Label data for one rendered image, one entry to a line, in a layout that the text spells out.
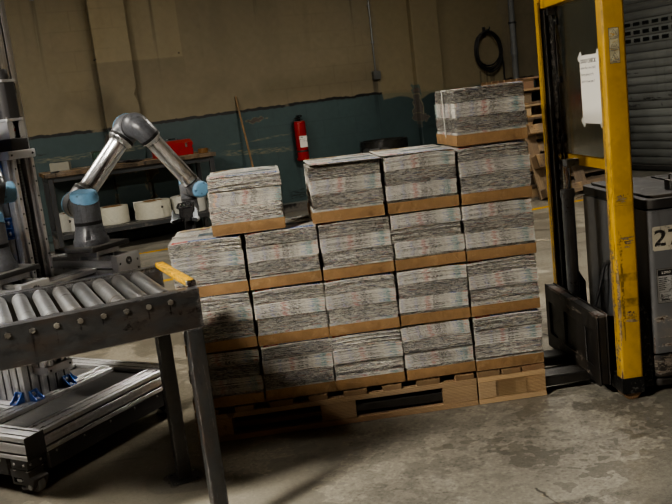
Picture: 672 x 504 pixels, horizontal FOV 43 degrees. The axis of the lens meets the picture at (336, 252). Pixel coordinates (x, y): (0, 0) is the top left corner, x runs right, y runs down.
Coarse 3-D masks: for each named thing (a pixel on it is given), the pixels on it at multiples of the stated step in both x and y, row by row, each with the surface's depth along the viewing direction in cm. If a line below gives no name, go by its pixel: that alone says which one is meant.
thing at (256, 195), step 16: (224, 176) 324; (240, 176) 324; (256, 176) 324; (272, 176) 325; (208, 192) 329; (224, 192) 325; (240, 192) 325; (256, 192) 326; (272, 192) 327; (224, 208) 326; (240, 208) 327; (256, 208) 327; (272, 208) 328
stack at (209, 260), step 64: (192, 256) 327; (256, 256) 331; (320, 256) 352; (384, 256) 335; (256, 320) 353; (320, 320) 337; (448, 320) 343; (256, 384) 339; (384, 384) 345; (448, 384) 346
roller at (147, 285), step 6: (132, 276) 289; (138, 276) 284; (144, 276) 281; (132, 282) 289; (138, 282) 279; (144, 282) 273; (150, 282) 269; (156, 282) 272; (144, 288) 270; (150, 288) 264; (156, 288) 259; (162, 288) 257; (150, 294) 262
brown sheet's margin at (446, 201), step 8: (416, 200) 331; (424, 200) 332; (432, 200) 332; (440, 200) 333; (448, 200) 333; (456, 200) 333; (384, 208) 342; (392, 208) 331; (400, 208) 332; (408, 208) 332; (416, 208) 332; (424, 208) 332; (432, 208) 333
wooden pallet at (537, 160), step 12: (528, 132) 894; (540, 132) 898; (528, 144) 901; (540, 144) 911; (540, 156) 892; (540, 168) 897; (576, 168) 923; (588, 168) 933; (540, 180) 898; (576, 180) 920; (588, 180) 914; (600, 180) 921; (540, 192) 895; (576, 192) 919
